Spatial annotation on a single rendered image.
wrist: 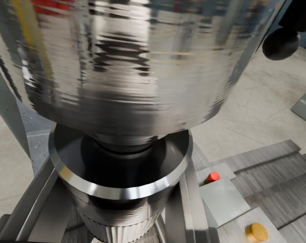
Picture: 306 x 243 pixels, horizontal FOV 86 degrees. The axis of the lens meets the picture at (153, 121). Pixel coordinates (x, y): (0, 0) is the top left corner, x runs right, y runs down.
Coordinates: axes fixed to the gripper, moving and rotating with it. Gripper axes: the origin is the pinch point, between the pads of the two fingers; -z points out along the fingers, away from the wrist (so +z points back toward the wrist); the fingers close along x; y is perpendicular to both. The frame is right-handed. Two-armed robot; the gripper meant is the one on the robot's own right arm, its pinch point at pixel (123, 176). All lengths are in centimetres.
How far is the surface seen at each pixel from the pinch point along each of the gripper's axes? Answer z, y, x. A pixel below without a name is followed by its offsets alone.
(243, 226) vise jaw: -3.0, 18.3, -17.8
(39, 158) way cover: -18.4, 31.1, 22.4
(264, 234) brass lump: -1.7, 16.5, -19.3
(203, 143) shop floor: -105, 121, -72
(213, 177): -9.2, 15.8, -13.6
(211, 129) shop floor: -128, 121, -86
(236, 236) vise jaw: -1.6, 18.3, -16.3
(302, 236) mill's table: -4.9, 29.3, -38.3
